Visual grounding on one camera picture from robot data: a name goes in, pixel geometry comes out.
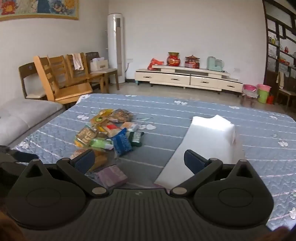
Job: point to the red label snack packet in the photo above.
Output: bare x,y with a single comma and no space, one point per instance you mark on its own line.
111,128

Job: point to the blue snack packet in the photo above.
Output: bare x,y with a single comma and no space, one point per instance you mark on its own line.
122,141

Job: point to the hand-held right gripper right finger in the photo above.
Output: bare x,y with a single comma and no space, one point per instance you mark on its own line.
193,160

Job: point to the grey sofa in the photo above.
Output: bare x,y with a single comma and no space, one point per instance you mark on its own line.
23,115

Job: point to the small red shelf ornament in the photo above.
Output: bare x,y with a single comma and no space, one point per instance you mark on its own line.
286,49

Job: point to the mint green kitchen appliance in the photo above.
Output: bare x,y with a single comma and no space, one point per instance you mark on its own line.
212,63

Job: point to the white standing air conditioner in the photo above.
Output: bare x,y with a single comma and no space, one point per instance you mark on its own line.
113,46

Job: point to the wooden chair with pale seat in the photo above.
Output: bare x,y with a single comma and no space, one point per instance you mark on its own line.
286,91

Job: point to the red shelf box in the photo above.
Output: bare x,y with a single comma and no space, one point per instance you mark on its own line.
284,61

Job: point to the small orange green-label packet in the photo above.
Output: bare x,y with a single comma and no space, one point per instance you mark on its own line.
99,120

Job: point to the dark green snack packet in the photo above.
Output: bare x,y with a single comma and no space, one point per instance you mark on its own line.
136,138

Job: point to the white towel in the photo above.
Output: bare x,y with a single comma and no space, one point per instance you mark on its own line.
77,61

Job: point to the white paper bag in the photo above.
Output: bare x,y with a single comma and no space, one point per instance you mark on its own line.
99,64

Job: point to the red jug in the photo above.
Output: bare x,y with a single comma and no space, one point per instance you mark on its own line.
270,99

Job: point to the pink basin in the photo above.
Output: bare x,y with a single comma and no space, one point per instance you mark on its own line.
249,87

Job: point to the red gold pot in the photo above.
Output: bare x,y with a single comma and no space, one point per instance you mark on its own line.
173,60

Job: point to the clear brown cookie packet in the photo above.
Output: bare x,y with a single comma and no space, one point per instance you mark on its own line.
120,115

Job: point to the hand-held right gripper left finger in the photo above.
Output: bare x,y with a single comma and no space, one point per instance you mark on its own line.
84,160

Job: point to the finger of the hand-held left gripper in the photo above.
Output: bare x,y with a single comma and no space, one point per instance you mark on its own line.
25,157

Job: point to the orange biscuit packet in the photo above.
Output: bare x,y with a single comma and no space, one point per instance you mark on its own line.
100,160

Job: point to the red pavilion ornament box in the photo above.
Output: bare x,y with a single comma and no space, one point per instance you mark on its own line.
192,62

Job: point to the light wooden chair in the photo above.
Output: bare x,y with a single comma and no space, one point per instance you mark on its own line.
74,91
97,75
56,67

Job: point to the pale orange snack packet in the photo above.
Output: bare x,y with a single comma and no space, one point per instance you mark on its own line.
129,126

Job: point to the purple snack packet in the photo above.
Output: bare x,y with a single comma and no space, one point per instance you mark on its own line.
112,176

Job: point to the dark wooden cushioned chair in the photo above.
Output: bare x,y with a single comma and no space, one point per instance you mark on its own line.
27,69
111,71

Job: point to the green bucket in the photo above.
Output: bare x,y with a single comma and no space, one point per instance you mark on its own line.
263,95

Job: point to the red plastic bag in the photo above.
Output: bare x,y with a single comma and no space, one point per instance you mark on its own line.
155,63

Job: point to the framed floral wall picture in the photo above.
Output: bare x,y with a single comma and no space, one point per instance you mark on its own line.
34,9

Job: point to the light green snack packet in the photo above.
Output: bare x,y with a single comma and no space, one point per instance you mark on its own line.
101,143

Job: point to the small wooden stool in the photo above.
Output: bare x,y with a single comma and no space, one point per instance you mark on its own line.
248,97

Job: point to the cream television cabinet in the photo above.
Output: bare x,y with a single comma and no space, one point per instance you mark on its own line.
173,78

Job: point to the dark wooden shelf unit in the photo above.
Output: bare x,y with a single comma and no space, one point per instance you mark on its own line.
268,74

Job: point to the cream towel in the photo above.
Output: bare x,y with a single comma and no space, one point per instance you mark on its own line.
281,80

